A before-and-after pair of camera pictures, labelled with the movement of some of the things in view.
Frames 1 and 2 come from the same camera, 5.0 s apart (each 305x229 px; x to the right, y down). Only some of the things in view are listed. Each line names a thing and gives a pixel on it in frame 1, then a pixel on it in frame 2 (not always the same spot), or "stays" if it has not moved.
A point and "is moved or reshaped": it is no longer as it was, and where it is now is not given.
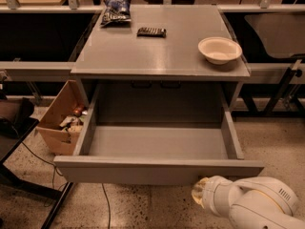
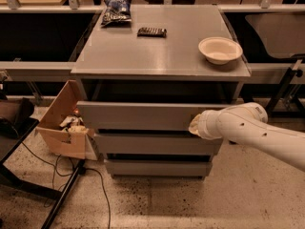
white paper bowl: (219, 51) stays
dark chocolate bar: (145, 31) stays
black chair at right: (283, 35) stays
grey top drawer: (171, 134) is moved or reshaped
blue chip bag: (116, 12) stays
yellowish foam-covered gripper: (211, 191) to (204, 125)
